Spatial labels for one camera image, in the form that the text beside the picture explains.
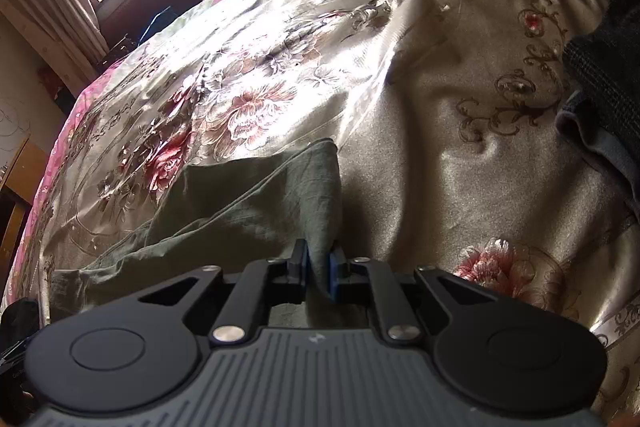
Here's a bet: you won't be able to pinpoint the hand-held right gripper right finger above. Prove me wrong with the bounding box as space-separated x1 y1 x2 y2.
327 242 497 345

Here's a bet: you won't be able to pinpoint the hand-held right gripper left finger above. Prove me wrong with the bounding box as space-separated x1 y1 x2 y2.
135 239 308 346

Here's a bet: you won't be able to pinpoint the olive green pants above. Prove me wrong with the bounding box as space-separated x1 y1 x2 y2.
50 138 347 329

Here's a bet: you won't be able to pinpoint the floral satin bedspread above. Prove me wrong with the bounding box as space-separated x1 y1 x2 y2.
0 0 640 423

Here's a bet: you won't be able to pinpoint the red cloth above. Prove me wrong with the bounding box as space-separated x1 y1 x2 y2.
40 64 68 98

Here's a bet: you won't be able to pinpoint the blue object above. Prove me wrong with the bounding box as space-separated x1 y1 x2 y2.
140 7 173 42

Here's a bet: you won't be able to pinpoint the dark grey garment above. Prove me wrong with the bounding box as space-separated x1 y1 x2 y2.
555 0 640 218

